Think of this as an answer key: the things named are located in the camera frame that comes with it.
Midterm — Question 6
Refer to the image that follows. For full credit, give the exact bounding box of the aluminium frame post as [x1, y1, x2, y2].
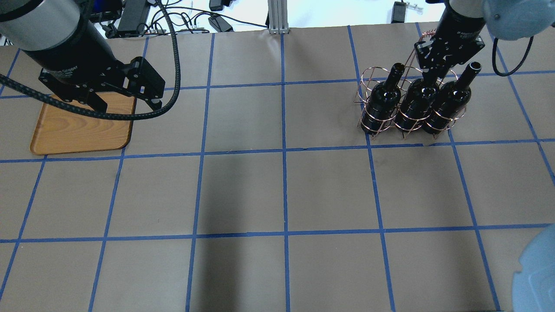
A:
[268, 0, 290, 35]

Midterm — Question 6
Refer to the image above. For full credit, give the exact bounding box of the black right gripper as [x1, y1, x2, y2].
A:
[414, 25, 485, 94]

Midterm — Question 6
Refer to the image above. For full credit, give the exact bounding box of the black power adapter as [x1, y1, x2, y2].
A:
[208, 15, 234, 33]

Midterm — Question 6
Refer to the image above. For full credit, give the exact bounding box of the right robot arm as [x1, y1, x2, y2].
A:
[414, 0, 555, 80]

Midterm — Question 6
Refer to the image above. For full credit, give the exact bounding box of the dark wine bottle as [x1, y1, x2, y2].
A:
[394, 78, 439, 133]
[422, 62, 482, 136]
[362, 63, 405, 134]

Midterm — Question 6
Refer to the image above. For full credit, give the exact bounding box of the black braided cable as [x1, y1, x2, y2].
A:
[0, 0, 182, 120]

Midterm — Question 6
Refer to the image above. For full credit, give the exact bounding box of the copper wire wine basket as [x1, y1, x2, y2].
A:
[357, 30, 479, 138]

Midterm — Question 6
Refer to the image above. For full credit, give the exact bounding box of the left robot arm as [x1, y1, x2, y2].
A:
[1, 0, 165, 113]

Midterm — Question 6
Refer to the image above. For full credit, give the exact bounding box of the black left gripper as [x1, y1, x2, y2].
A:
[38, 56, 165, 112]

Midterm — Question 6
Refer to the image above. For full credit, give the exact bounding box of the wooden tray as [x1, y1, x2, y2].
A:
[29, 103, 133, 155]

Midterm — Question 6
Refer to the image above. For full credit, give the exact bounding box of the black power brick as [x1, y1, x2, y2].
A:
[117, 0, 151, 36]

